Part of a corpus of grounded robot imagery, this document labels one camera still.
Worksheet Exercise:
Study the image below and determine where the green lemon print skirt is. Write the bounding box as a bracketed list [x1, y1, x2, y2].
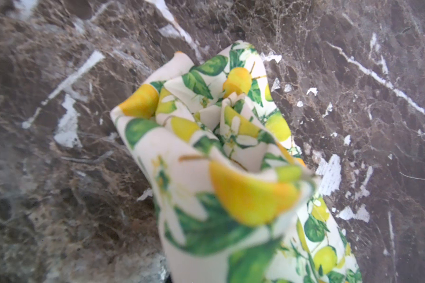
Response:
[110, 41, 362, 283]

